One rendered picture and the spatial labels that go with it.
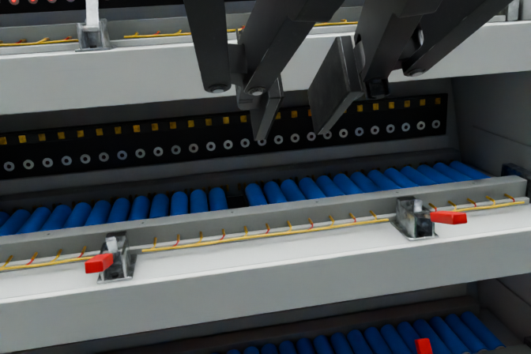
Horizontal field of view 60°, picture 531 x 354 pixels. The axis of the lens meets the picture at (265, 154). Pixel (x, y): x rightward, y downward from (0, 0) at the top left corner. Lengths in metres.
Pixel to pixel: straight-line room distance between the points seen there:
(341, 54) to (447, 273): 0.28
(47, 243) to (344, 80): 0.31
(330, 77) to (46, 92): 0.25
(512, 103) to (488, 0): 0.40
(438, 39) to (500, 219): 0.32
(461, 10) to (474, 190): 0.33
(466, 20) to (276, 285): 0.28
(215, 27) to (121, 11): 0.44
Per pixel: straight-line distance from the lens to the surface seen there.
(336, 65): 0.24
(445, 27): 0.20
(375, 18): 0.19
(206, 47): 0.17
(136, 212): 0.48
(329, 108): 0.25
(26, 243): 0.46
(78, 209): 0.51
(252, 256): 0.41
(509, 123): 0.59
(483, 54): 0.48
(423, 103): 0.61
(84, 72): 0.41
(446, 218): 0.39
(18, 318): 0.43
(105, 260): 0.35
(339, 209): 0.45
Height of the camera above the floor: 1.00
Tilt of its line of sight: 2 degrees up
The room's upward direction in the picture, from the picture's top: 6 degrees counter-clockwise
